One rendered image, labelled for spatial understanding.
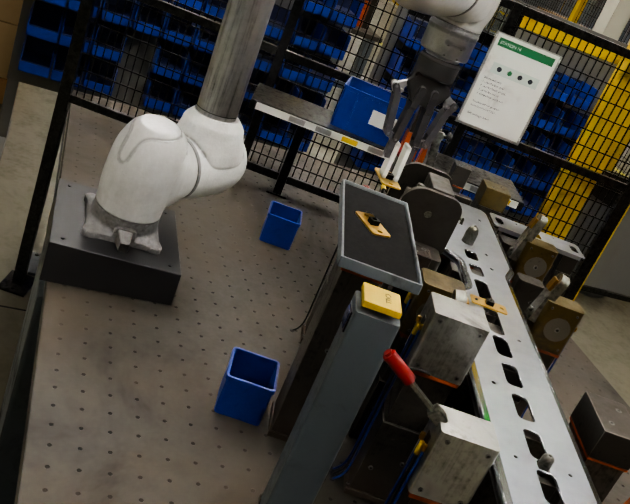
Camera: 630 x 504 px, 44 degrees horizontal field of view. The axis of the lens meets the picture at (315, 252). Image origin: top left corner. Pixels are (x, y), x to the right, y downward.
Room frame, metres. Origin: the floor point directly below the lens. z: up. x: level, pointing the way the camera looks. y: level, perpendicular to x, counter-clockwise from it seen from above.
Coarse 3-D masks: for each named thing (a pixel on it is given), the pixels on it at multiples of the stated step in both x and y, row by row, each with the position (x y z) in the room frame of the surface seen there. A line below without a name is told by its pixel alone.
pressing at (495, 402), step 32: (480, 224) 2.10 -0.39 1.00; (448, 256) 1.79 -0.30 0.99; (480, 256) 1.85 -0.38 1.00; (512, 320) 1.55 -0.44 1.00; (480, 352) 1.34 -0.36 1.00; (512, 352) 1.40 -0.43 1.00; (480, 384) 1.22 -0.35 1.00; (544, 384) 1.32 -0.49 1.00; (480, 416) 1.12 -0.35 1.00; (512, 416) 1.16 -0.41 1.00; (544, 416) 1.21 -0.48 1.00; (512, 448) 1.07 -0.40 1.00; (544, 448) 1.11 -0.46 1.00; (576, 448) 1.15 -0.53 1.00; (512, 480) 0.98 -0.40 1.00; (576, 480) 1.05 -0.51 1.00
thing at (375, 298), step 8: (368, 288) 1.06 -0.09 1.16; (376, 288) 1.07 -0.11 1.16; (368, 296) 1.03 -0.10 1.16; (376, 296) 1.04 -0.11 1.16; (384, 296) 1.05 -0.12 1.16; (392, 296) 1.07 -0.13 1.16; (368, 304) 1.02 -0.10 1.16; (376, 304) 1.02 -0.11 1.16; (384, 304) 1.03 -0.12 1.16; (392, 304) 1.04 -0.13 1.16; (400, 304) 1.05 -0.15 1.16; (384, 312) 1.02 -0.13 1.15; (392, 312) 1.02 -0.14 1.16; (400, 312) 1.03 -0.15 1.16
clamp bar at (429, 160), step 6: (438, 132) 2.00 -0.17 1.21; (450, 132) 2.02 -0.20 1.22; (438, 138) 2.00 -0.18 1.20; (444, 138) 2.02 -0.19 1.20; (450, 138) 2.01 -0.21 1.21; (432, 144) 2.00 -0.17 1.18; (438, 144) 2.00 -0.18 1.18; (432, 150) 2.00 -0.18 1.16; (426, 156) 2.02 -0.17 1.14; (432, 156) 2.00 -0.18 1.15; (426, 162) 2.00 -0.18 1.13; (432, 162) 2.00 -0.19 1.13
